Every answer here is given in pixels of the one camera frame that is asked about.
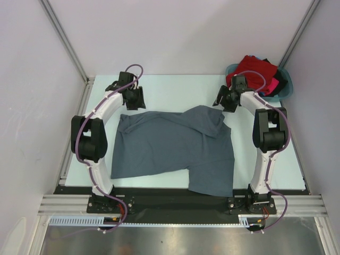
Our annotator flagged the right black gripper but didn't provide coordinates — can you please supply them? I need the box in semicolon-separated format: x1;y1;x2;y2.
212;85;237;113

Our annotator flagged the grey-blue t shirt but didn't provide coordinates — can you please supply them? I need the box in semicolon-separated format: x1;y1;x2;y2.
110;105;235;197

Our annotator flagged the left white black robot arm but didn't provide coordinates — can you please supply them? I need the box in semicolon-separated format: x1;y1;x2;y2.
71;70;146;213

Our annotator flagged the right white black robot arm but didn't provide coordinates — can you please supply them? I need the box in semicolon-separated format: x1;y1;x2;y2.
214;74;291;215

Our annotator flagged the red t shirt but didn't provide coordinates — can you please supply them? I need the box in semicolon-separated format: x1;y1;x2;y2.
226;55;277;90

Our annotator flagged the pink t shirt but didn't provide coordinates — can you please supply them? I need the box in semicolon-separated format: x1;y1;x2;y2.
260;78;279;96

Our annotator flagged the teal plastic basket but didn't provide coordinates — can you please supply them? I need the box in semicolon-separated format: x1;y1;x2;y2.
226;59;293;101

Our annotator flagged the black t shirt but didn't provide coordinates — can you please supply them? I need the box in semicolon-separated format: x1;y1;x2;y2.
263;68;288;97

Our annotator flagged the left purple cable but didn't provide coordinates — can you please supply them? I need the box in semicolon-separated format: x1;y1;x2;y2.
73;64;146;197

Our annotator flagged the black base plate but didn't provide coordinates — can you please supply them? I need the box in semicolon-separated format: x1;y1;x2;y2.
54;185;310;224

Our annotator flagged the left aluminium frame post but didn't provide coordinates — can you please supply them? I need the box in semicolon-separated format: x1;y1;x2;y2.
37;0;91;83

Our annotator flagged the aluminium frame post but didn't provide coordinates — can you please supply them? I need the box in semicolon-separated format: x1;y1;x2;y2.
279;0;322;68
37;0;91;83

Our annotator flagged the right aluminium frame post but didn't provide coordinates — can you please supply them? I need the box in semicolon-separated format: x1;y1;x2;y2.
279;0;322;68

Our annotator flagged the aluminium front rail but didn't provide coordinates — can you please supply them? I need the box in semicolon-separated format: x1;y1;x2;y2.
38;194;328;217

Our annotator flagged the grey slotted cable duct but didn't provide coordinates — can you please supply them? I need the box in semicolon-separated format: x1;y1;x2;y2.
49;216;260;228

